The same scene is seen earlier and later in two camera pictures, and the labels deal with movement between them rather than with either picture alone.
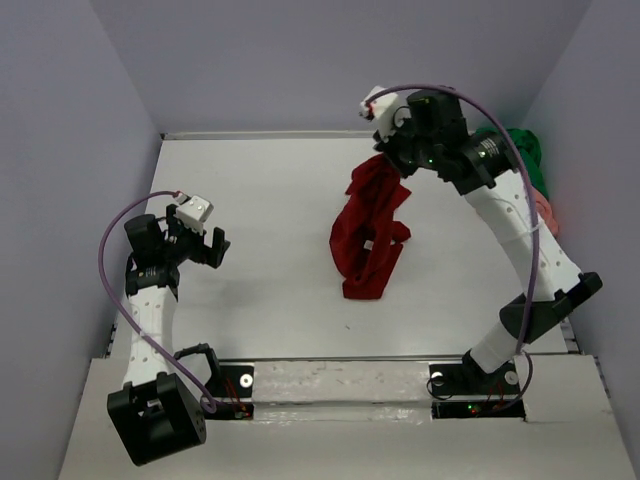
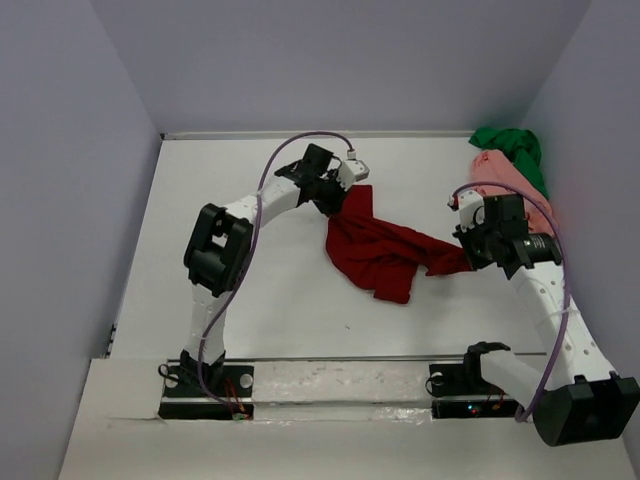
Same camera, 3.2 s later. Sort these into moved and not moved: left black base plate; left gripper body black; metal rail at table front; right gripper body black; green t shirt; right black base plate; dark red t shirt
Moved: right gripper body black; left gripper body black; dark red t shirt
Not moved: metal rail at table front; left black base plate; right black base plate; green t shirt
